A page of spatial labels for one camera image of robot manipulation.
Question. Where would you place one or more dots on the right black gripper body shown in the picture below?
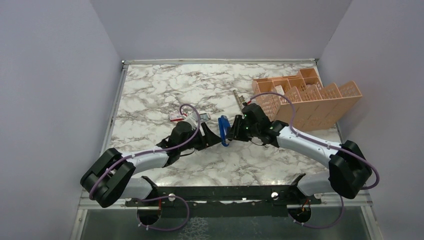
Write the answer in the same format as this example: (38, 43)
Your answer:
(249, 131)

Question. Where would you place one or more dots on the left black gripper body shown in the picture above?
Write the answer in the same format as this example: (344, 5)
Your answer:
(201, 142)

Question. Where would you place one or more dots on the blue stapler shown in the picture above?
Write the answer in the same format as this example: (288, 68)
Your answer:
(224, 127)

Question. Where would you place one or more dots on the staple box tray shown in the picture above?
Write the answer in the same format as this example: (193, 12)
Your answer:
(204, 117)

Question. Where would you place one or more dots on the red white staple box sleeve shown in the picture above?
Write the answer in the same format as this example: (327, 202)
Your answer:
(176, 117)

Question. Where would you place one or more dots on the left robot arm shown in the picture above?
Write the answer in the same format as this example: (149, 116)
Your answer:
(107, 179)

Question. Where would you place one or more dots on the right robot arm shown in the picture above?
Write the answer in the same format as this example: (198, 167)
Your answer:
(347, 171)

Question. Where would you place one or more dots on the peach plastic desk organizer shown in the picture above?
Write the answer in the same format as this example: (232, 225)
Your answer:
(303, 97)

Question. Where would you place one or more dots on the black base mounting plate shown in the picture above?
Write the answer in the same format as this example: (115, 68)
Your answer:
(218, 210)

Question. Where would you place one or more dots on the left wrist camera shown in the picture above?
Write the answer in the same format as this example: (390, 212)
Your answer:
(191, 118)

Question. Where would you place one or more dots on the aluminium front frame rail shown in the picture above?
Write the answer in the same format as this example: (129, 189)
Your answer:
(195, 195)

